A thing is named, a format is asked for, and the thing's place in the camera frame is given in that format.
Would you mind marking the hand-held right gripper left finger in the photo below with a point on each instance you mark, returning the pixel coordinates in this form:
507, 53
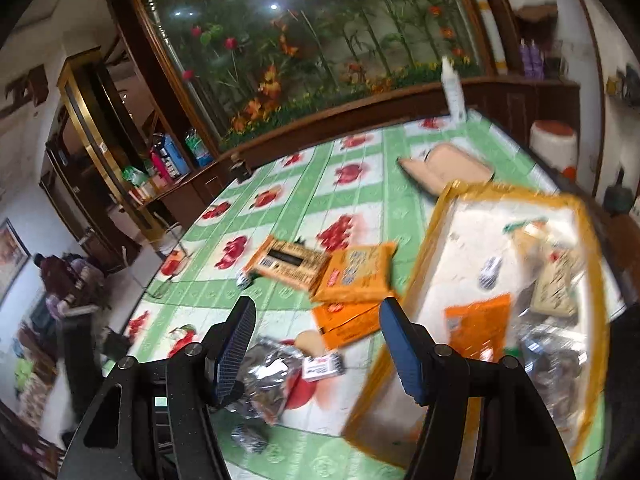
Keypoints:
232, 350

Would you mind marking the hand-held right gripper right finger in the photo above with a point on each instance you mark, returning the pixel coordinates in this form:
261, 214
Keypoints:
400, 355

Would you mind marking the silver foil snack packet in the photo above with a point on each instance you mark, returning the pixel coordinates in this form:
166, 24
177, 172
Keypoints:
267, 380

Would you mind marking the small black-white candy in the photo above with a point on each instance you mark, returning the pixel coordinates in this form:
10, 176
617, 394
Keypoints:
491, 272
250, 437
244, 280

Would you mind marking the small white red-label candy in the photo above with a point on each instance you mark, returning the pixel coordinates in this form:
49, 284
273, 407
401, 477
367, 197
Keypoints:
322, 366

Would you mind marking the small orange snack packet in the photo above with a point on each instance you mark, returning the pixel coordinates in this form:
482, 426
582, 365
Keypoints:
475, 327

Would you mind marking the orange snack packet blue print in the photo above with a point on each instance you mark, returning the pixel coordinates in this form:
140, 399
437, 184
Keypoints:
357, 272

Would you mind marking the brown snack packet black bar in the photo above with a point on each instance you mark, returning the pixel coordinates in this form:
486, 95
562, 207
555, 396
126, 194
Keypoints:
290, 262

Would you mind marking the clear storage bag orange trim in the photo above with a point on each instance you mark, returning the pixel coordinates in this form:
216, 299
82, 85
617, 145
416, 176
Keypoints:
480, 240

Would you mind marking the silver foil packets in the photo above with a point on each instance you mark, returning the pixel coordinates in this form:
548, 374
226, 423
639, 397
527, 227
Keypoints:
550, 360

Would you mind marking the beige cracker packet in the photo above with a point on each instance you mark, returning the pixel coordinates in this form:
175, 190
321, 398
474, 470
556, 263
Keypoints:
555, 285

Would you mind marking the pale packet with green edge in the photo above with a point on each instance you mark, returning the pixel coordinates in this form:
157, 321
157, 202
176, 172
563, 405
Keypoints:
530, 237

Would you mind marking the thin-framed eyeglasses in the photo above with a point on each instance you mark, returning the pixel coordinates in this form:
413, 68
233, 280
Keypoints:
162, 288

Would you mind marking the wooden side shelf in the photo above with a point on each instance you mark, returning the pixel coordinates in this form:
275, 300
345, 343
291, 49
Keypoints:
190, 190

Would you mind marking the green fruit-print tablecloth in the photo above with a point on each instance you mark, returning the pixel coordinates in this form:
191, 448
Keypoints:
310, 200

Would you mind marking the small dark box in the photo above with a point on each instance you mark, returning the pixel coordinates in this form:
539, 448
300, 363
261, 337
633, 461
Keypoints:
240, 169

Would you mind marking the beige brush with black bristles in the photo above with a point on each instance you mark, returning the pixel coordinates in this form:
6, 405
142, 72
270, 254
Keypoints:
450, 170

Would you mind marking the pink bottle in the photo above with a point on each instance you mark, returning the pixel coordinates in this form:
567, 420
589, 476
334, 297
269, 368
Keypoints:
158, 167

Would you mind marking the green crinkled packet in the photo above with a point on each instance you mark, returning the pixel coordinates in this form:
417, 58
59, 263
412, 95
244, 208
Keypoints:
135, 176

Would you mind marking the blue carton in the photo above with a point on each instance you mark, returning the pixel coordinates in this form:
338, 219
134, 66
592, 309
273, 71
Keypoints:
176, 155

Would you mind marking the green and white packet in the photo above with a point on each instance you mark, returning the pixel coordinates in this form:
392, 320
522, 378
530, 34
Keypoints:
198, 149

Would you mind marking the white bucket with red lid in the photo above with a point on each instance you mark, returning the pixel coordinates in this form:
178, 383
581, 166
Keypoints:
552, 152

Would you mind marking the white plastic bottle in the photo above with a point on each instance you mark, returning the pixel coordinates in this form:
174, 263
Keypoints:
454, 92

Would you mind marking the gold-framed glass cabinet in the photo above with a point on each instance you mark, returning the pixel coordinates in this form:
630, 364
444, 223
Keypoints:
80, 110

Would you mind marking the glass artificial flower display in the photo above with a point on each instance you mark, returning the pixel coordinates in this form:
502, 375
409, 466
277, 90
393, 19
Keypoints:
300, 50

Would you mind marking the purple bottle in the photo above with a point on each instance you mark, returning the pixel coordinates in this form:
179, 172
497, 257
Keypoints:
538, 59
525, 59

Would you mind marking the framed wall picture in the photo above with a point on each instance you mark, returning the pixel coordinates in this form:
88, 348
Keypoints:
10, 260

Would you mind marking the dark wooden wall plaque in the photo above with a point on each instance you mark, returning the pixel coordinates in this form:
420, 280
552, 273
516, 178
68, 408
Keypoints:
25, 90

